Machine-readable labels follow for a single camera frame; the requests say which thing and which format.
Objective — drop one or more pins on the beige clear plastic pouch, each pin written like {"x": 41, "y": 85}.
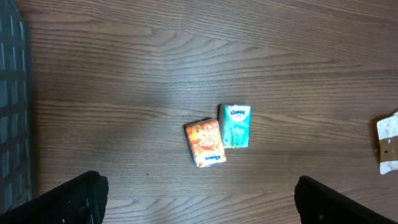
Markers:
{"x": 387, "y": 135}

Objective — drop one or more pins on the orange red tissue pack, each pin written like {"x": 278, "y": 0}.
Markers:
{"x": 206, "y": 146}

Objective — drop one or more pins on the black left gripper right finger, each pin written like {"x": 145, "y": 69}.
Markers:
{"x": 318, "y": 204}

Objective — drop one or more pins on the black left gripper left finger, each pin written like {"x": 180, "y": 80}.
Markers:
{"x": 80, "y": 200}

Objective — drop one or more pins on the teal Kleenex tissue pack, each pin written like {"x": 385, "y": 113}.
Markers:
{"x": 234, "y": 121}

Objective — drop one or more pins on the grey plastic shopping basket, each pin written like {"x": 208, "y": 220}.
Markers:
{"x": 16, "y": 108}

